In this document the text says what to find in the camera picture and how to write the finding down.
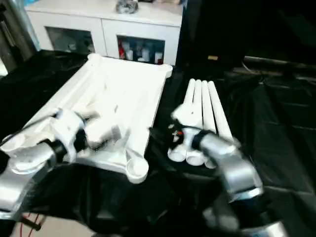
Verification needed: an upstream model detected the grey metal bar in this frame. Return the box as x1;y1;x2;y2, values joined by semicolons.
243;56;316;69

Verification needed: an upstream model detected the white cabinet with glass doors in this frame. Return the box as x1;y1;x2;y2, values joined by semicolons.
24;0;185;67

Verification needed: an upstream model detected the white plastic table leg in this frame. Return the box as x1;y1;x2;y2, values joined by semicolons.
185;79;207;167
201;80;218;170
167;78;198;162
207;80;235;144

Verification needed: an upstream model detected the grey curtain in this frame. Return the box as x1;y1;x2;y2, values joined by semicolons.
0;0;40;72

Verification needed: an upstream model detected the large black case yellow label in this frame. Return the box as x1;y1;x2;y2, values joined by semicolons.
176;0;250;74

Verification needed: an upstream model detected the black mat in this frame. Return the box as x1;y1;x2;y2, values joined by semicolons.
0;49;316;237

